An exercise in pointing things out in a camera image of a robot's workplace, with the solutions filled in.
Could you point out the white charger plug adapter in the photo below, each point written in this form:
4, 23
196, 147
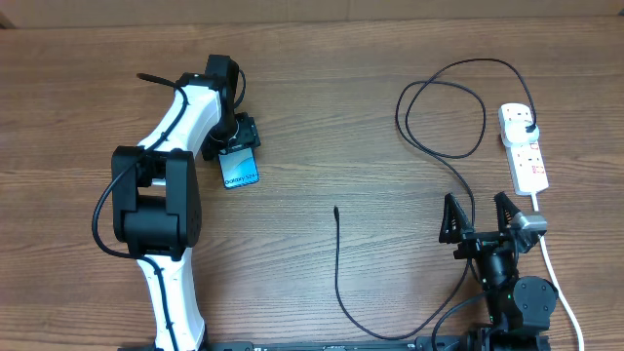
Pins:
515, 132

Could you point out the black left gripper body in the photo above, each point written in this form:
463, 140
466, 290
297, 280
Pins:
245, 135

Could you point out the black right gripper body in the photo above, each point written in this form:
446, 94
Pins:
492, 267

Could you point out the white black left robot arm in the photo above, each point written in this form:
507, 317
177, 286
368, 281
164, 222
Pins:
154, 189

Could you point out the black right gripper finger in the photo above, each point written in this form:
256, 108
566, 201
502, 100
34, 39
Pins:
455, 226
505, 211

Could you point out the white power strip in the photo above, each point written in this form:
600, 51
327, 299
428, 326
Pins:
525, 161

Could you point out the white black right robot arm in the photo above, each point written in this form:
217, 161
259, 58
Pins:
519, 308

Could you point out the Samsung Galaxy S24+ smartphone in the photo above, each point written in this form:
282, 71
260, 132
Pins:
238, 168

